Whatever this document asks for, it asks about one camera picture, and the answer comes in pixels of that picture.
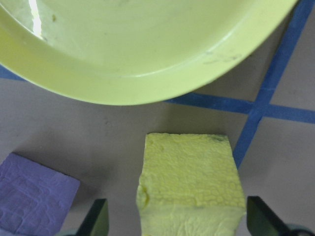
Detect purple foam block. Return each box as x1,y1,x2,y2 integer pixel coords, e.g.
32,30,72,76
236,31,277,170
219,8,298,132
0,152,81,236

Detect yellow foam block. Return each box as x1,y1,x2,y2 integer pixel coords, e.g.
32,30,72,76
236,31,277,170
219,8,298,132
136,132,248,236

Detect yellow plastic plate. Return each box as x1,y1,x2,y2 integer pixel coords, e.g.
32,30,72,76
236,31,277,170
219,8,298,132
0,0,299,106

